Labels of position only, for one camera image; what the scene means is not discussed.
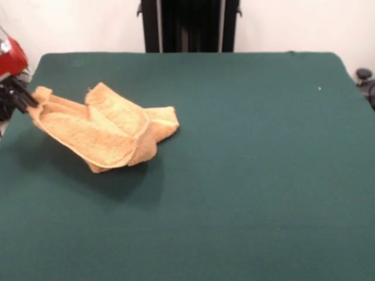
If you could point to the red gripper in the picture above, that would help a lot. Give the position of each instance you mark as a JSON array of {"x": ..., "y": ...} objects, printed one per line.
[{"x": 16, "y": 61}]

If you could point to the tan terry towel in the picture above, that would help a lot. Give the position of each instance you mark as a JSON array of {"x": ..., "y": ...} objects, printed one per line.
[{"x": 102, "y": 137}]

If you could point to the black wheeled base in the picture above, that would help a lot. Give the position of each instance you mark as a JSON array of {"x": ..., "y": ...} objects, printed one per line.
[
  {"x": 364, "y": 73},
  {"x": 6, "y": 112}
]

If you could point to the dark green table cloth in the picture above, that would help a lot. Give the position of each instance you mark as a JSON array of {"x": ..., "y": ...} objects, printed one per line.
[{"x": 234, "y": 146}]

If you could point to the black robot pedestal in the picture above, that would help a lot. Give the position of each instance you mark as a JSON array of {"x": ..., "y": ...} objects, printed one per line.
[{"x": 190, "y": 26}]

